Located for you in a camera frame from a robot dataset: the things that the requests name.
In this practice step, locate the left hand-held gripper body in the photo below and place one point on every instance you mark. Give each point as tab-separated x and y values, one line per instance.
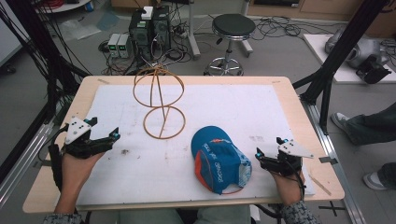
76	130

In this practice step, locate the white floor board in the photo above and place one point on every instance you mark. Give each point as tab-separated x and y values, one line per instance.
317	46

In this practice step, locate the thin wooden stick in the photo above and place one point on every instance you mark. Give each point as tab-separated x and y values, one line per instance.
320	185

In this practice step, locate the white table mat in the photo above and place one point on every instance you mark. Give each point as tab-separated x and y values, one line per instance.
186	102

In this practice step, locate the clear plastic bag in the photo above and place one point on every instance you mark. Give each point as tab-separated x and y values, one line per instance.
77	29

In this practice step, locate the white round table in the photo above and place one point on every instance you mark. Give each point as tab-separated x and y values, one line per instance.
62	5

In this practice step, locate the blue and orange cap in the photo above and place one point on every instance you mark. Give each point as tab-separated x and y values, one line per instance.
218	158

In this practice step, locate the person's right hand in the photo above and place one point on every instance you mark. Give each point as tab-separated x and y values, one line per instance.
289	188

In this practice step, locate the person's left hand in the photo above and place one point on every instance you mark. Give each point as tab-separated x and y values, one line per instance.
74	171

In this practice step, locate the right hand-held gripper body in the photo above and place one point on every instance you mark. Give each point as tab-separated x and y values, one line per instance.
294	151

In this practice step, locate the black computer tower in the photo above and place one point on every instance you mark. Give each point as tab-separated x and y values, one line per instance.
162	28
140	31

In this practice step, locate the grey tape piece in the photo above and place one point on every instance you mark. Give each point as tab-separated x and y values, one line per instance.
328	160

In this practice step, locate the grey power supply unit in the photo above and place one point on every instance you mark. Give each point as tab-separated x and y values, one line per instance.
124	46
113	45

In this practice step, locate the grey robot device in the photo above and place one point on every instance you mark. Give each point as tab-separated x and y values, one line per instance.
364	53

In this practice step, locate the black round stool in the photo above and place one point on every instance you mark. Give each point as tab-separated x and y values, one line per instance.
233	26

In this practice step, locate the grey desk leg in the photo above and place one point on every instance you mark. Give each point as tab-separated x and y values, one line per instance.
193	34

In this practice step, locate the black metal frame post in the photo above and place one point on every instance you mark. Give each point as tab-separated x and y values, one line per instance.
40	46
339	53

